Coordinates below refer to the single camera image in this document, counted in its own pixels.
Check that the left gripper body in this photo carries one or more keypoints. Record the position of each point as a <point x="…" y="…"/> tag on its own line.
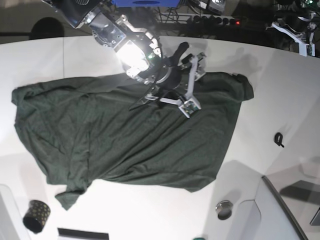
<point x="301" y="29"/>

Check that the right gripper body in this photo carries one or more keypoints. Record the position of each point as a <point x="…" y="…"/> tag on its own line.
<point x="176" y="84"/>

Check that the dark green t-shirt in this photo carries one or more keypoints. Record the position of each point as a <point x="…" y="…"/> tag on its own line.
<point x="81" y="129"/>

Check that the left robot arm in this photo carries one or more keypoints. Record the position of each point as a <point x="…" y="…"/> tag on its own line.
<point x="303" y="7"/>

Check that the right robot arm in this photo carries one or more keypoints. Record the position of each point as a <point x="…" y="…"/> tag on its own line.
<point x="138" y="49"/>

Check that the white power strip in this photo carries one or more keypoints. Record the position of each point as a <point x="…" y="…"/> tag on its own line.
<point x="188" y="18"/>

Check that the blue box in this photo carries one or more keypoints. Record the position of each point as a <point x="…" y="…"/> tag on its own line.
<point x="146" y="3"/>

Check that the small black clip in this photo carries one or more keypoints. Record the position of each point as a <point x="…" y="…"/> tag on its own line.
<point x="278" y="139"/>

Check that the black round stool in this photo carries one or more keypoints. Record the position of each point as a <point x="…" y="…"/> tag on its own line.
<point x="47" y="27"/>

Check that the black patterned cup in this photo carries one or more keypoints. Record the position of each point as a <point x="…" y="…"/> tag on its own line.
<point x="36" y="216"/>

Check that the black white flat device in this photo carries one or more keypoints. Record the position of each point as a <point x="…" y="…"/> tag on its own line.
<point x="70" y="234"/>

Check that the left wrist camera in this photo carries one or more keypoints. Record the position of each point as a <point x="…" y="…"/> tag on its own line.
<point x="307" y="49"/>

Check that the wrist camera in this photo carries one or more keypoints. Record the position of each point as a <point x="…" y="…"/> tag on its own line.
<point x="189" y="107"/>
<point x="307" y="49"/>

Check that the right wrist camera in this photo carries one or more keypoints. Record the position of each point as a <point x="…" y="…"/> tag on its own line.
<point x="189" y="107"/>

